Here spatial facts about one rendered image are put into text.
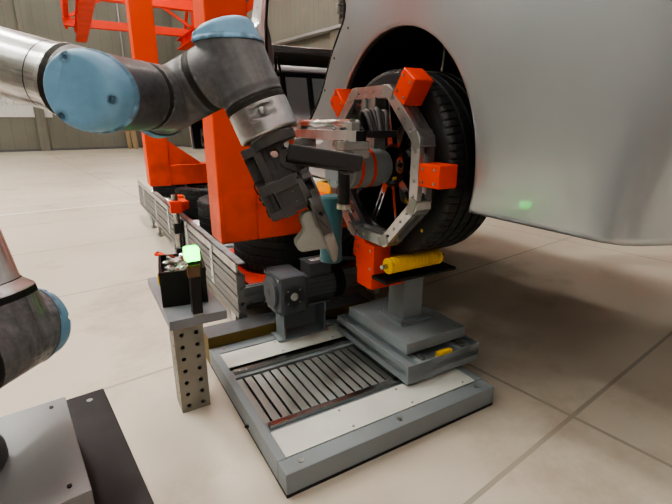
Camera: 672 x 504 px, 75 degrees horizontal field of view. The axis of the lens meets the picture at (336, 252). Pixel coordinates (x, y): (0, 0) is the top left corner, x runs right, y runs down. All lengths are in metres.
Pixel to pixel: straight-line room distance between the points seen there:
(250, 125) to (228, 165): 1.17
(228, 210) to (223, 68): 1.21
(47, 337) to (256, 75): 0.69
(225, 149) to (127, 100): 1.24
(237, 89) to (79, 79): 0.19
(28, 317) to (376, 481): 0.99
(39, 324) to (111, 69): 0.62
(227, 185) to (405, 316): 0.89
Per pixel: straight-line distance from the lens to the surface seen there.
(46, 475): 1.01
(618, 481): 1.65
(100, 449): 1.20
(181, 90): 0.68
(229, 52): 0.66
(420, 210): 1.40
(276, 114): 0.64
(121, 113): 0.59
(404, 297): 1.76
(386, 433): 1.47
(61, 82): 0.61
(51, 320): 1.08
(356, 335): 1.87
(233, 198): 1.83
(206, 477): 1.49
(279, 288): 1.78
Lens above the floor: 1.00
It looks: 17 degrees down
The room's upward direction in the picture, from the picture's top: straight up
